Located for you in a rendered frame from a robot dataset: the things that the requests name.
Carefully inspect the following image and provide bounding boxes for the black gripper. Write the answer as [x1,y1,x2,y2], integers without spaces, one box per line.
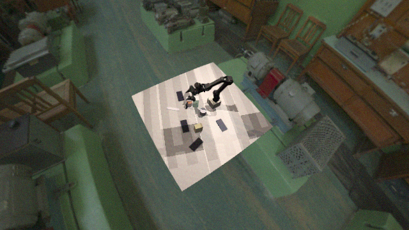
[186,89,199,102]

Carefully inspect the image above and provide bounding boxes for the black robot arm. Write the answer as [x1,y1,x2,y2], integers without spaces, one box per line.
[189,76,233,103]

